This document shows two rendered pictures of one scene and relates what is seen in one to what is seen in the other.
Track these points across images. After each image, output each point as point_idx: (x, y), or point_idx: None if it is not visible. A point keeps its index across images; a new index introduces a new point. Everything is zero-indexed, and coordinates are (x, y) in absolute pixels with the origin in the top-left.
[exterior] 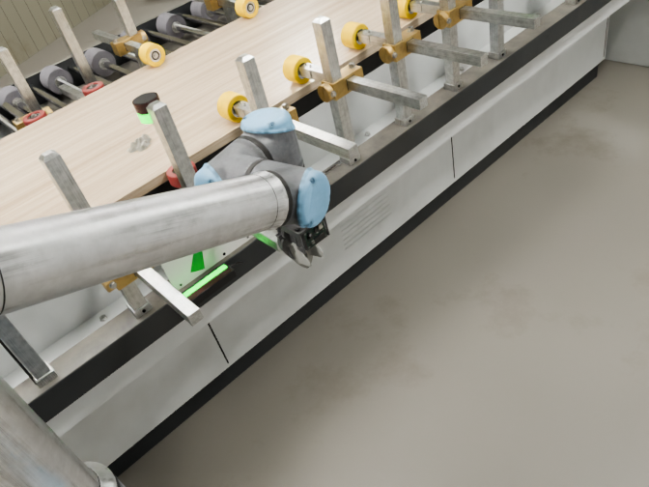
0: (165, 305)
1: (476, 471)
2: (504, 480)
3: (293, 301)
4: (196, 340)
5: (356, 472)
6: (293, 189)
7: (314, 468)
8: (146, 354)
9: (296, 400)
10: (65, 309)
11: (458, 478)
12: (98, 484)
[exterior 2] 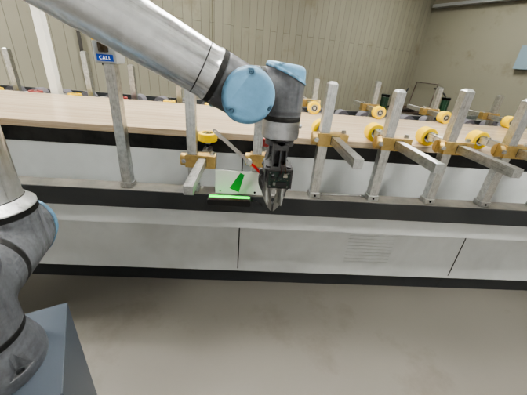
0: (204, 194)
1: None
2: None
3: (292, 265)
4: (227, 241)
5: (241, 384)
6: (230, 68)
7: (223, 357)
8: (183, 215)
9: (252, 315)
10: (173, 172)
11: None
12: (7, 201)
